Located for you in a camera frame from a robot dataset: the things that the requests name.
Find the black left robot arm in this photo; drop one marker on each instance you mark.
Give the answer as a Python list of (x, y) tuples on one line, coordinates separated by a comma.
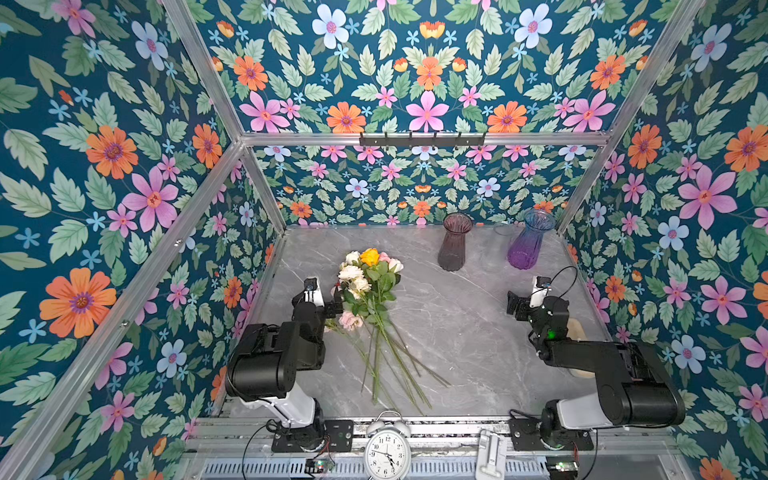
[(262, 370)]

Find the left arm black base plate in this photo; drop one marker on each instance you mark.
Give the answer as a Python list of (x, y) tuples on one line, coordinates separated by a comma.
[(332, 435)]

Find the dark pink ribbed glass vase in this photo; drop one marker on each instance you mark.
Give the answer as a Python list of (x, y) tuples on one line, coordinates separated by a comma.
[(452, 253)]

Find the white twin-bell alarm clock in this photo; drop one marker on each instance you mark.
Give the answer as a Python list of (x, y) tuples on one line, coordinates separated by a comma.
[(387, 453)]

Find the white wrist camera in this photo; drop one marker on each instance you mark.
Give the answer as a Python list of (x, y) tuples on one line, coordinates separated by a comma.
[(312, 290), (540, 290)]

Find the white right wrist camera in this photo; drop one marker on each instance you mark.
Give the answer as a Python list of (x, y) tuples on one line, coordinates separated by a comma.
[(540, 290)]

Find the clear glass cup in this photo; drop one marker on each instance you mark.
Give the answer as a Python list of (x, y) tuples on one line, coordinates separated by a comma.
[(502, 236)]

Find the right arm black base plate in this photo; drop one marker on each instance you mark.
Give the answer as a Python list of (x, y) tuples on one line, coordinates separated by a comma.
[(529, 435)]

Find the pile of artificial flowers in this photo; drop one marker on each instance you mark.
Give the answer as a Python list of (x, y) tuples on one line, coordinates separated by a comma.
[(363, 340)]

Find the white plastic clip bracket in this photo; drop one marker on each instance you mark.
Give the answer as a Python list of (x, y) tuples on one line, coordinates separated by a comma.
[(491, 456)]

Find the cream double-bloom flower stem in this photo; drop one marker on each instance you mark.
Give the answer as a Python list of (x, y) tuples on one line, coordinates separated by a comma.
[(365, 283)]

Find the black hook rail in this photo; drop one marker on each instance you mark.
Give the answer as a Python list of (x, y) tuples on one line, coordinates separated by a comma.
[(411, 139)]

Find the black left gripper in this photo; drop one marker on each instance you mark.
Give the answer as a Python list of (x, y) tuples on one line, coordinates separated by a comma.
[(327, 305)]

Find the yellow rose stem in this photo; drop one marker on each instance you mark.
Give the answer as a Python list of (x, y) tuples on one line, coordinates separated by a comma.
[(387, 351)]

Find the purple ribbed glass vase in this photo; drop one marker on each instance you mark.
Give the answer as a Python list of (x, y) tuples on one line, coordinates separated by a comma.
[(524, 251)]

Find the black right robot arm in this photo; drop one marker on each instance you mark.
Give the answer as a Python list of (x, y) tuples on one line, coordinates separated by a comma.
[(633, 388)]

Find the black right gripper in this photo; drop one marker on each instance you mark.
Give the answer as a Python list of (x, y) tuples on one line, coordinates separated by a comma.
[(519, 303)]

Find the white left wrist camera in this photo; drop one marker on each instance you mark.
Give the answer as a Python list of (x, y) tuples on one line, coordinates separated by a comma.
[(312, 290)]

